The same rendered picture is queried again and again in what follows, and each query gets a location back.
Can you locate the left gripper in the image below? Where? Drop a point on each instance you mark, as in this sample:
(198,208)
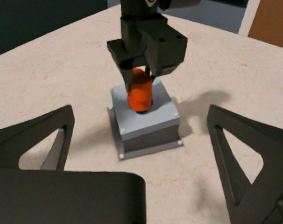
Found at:
(126,67)

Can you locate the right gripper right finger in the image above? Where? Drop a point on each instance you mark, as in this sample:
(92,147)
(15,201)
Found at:
(247,206)

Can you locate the orange peg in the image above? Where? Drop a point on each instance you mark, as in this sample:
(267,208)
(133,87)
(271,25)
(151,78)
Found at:
(139,98)

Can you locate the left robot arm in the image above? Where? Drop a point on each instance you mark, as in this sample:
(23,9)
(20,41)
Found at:
(138,37)

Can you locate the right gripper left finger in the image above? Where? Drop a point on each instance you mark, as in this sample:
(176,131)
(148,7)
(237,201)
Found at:
(17,139)

